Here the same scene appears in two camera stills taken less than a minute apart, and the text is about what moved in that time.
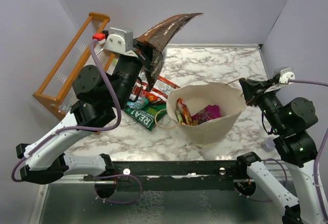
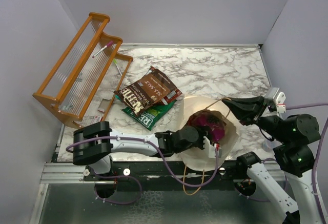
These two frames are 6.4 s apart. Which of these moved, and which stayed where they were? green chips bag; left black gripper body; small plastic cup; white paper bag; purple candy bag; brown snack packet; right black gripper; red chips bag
Moved: brown snack packet; purple candy bag; right black gripper; left black gripper body; white paper bag; red chips bag
Stayed: small plastic cup; green chips bag
